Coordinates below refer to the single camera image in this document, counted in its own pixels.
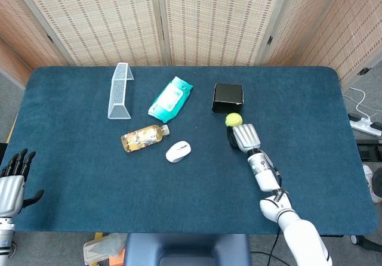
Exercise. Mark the woven folding screen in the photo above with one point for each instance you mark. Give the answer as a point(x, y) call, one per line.
point(191, 18)

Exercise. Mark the black open box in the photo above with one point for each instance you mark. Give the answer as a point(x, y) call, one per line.
point(227, 99)

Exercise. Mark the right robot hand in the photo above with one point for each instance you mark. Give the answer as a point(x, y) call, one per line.
point(244, 137)

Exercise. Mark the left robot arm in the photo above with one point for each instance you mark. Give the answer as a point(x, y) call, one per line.
point(5, 239)

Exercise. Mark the yellow tennis ball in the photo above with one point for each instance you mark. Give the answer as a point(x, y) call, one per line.
point(233, 119)

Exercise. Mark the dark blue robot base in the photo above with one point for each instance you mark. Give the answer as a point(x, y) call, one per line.
point(188, 249)

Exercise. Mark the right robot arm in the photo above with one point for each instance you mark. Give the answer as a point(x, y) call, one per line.
point(286, 212)

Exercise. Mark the white power strip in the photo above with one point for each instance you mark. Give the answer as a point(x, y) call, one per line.
point(366, 126)

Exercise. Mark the amber drink bottle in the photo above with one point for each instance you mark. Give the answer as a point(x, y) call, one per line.
point(143, 138)

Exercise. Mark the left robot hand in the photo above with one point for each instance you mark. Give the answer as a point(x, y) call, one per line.
point(10, 193)

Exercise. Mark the blue table mat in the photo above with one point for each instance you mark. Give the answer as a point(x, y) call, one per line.
point(119, 182)

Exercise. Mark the clear plastic bag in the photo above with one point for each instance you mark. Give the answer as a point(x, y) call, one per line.
point(104, 246)

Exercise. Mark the teal wet wipes pack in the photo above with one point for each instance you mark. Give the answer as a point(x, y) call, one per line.
point(170, 99)

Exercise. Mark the white sneaker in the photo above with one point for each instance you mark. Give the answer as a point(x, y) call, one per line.
point(369, 182)

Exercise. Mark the white mesh rack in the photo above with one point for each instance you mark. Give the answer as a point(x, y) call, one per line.
point(120, 94)

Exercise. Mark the white computer mouse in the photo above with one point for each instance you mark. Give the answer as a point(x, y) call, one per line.
point(178, 151)

